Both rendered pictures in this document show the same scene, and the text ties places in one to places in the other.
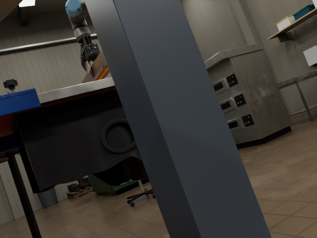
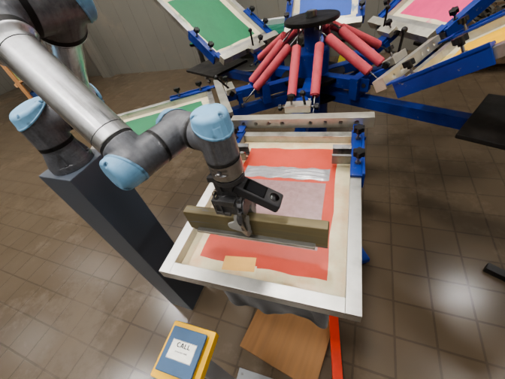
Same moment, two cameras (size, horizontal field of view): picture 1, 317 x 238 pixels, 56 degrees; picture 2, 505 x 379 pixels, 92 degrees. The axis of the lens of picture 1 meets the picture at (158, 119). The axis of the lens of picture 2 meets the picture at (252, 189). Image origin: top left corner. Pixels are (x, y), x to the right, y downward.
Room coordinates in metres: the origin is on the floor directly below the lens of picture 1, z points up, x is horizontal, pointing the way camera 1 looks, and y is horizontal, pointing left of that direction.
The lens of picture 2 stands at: (1.85, 0.00, 1.64)
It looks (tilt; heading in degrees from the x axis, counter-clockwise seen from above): 43 degrees down; 146
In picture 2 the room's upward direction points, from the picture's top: 15 degrees counter-clockwise
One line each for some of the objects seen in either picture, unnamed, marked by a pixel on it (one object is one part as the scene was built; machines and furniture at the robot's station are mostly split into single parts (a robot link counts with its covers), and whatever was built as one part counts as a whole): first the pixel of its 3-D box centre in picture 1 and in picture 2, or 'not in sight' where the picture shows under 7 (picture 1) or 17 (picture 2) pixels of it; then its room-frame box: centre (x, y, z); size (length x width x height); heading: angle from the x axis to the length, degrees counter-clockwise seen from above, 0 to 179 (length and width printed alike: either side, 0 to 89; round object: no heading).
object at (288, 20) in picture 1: (287, 23); not in sight; (7.47, -3.92, 2.35); 0.41 x 0.34 x 0.23; 26
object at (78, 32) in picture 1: (83, 34); (225, 167); (1.46, 0.21, 1.31); 0.08 x 0.08 x 0.05
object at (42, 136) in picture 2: not in sight; (41, 122); (0.78, -0.03, 1.37); 0.13 x 0.12 x 0.14; 99
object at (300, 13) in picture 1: (305, 12); not in sight; (6.98, -4.16, 2.32); 0.44 x 0.33 x 0.17; 26
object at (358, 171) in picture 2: not in sight; (357, 155); (1.48, 0.79, 0.98); 0.30 x 0.05 x 0.07; 119
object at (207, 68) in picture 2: not in sight; (247, 75); (0.18, 1.38, 0.91); 1.34 x 0.41 x 0.08; 179
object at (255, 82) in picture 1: (234, 102); not in sight; (5.92, -1.53, 0.88); 1.36 x 1.07 x 1.76; 28
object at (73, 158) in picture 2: not in sight; (64, 152); (0.78, -0.04, 1.25); 0.15 x 0.15 x 0.10
